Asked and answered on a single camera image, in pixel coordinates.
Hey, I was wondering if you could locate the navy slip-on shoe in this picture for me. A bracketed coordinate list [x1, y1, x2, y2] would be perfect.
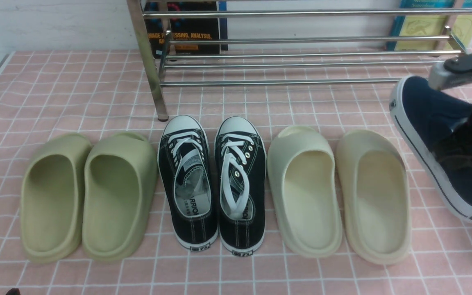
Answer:
[389, 75, 472, 222]

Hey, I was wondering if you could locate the stainless steel shoe rack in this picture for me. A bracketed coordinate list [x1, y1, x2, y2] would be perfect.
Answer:
[127, 0, 472, 122]

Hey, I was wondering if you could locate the cream slipper right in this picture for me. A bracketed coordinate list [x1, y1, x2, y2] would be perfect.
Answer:
[335, 129, 412, 265]

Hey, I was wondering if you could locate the cream slipper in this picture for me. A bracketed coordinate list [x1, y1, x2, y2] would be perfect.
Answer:
[267, 125, 343, 258]
[335, 129, 412, 265]

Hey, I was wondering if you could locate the yellow teal book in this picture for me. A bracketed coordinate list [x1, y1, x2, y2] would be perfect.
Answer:
[386, 0, 472, 51]

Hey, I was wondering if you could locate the cream slipper left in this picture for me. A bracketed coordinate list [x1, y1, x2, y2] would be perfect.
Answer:
[267, 125, 343, 258]

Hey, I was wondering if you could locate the black canvas sneaker right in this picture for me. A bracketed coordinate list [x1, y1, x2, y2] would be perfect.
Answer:
[214, 116, 267, 256]

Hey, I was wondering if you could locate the black canvas sneaker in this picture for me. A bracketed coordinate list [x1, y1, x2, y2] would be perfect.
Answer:
[214, 116, 267, 256]
[157, 115, 218, 252]

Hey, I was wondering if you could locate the black canvas sneaker left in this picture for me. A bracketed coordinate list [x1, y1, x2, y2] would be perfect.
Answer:
[157, 115, 218, 252]

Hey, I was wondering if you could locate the black image processing book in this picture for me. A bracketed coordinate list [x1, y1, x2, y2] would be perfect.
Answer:
[145, 1, 228, 59]

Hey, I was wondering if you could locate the green slipper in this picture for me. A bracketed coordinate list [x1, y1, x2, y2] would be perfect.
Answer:
[82, 132, 159, 261]
[19, 133, 92, 263]

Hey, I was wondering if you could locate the green slipper far left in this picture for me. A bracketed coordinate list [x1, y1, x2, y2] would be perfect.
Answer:
[19, 133, 92, 263]

